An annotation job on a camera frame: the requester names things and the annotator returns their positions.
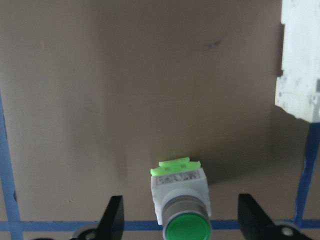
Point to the white red circuit breaker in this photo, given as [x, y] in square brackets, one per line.
[300, 62]

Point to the green push button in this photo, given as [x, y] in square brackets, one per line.
[185, 225]

